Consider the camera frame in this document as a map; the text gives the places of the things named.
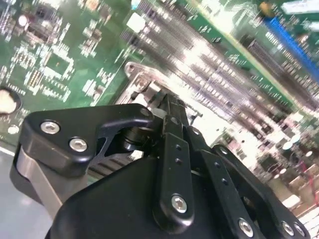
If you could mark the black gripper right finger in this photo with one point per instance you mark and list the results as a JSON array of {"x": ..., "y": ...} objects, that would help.
[{"x": 224, "y": 199}]

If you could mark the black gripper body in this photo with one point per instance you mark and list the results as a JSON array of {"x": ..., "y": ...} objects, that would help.
[{"x": 112, "y": 211}]

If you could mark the metal socket cover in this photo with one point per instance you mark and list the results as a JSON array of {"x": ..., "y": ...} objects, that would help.
[{"x": 127, "y": 94}]

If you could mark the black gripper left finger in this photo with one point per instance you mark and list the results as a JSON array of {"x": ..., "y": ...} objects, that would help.
[{"x": 62, "y": 124}]

